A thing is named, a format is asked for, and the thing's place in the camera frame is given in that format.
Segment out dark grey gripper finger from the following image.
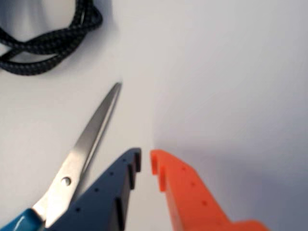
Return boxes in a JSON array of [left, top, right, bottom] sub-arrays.
[[49, 147, 142, 231]]

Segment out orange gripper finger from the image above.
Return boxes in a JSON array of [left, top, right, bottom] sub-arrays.
[[150, 149, 270, 231]]

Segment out scissors with blue handles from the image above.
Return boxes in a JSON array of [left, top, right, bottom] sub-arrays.
[[0, 82, 123, 231]]

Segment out black braided USB cable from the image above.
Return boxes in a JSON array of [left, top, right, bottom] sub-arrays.
[[0, 0, 104, 77]]

